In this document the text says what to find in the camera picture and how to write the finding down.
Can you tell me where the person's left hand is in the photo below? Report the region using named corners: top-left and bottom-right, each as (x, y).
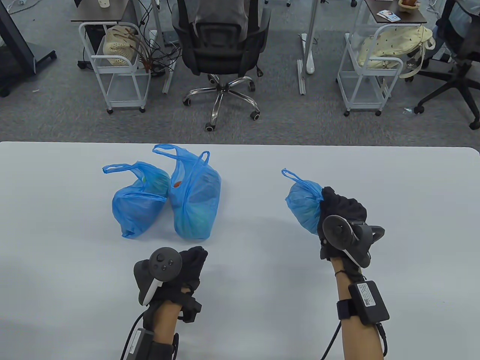
top-left (150, 246), bottom-right (209, 309)

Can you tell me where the person's right hand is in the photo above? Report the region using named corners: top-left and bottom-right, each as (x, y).
top-left (318, 186), bottom-right (370, 277)

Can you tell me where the blue plastic bag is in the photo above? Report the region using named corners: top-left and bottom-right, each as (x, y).
top-left (102, 161), bottom-right (172, 239)
top-left (281, 168), bottom-right (325, 236)
top-left (151, 144), bottom-right (222, 240)

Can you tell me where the person's left forearm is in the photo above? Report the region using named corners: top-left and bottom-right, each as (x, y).
top-left (152, 300), bottom-right (184, 360)

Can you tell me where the person's right forearm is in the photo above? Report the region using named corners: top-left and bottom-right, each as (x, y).
top-left (334, 262), bottom-right (387, 360)

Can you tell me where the pale yellow cloth bag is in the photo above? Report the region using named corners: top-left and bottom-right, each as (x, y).
top-left (356, 25), bottom-right (436, 79)

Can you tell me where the cream woven bag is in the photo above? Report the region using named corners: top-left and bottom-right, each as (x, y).
top-left (102, 25), bottom-right (137, 68)

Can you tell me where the black and white handheld controller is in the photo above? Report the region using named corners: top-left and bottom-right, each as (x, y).
top-left (322, 214), bottom-right (386, 269)
top-left (134, 247), bottom-right (183, 307)

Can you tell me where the black box with white label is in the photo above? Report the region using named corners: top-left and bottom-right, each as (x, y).
top-left (348, 280), bottom-right (390, 324)
top-left (127, 328), bottom-right (154, 357)

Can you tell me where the white wheeled utility cart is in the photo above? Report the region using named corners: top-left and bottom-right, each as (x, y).
top-left (336, 23), bottom-right (404, 117)
top-left (78, 22), bottom-right (152, 115)

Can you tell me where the white metal desk leg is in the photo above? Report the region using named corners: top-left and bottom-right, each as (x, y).
top-left (297, 0), bottom-right (320, 96)
top-left (150, 0), bottom-right (177, 95)

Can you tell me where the black mesh office chair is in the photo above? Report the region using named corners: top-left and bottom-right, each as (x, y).
top-left (172, 0), bottom-right (271, 132)

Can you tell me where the dark brown desk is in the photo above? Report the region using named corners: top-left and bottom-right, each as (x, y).
top-left (70, 0), bottom-right (134, 23)
top-left (363, 0), bottom-right (428, 25)

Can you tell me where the black wheeled stand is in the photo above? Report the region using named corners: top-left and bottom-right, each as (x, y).
top-left (0, 0), bottom-right (57, 98)

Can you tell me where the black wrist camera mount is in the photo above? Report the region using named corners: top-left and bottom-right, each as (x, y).
top-left (178, 296), bottom-right (202, 324)

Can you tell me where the black arm strap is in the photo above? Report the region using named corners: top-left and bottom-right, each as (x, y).
top-left (336, 298), bottom-right (355, 320)
top-left (148, 339), bottom-right (179, 360)

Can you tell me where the black cable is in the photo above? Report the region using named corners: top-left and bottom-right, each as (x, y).
top-left (320, 321), bottom-right (387, 360)
top-left (120, 311), bottom-right (147, 360)

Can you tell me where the tangle of black cables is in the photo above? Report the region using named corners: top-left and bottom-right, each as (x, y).
top-left (133, 0), bottom-right (184, 77)

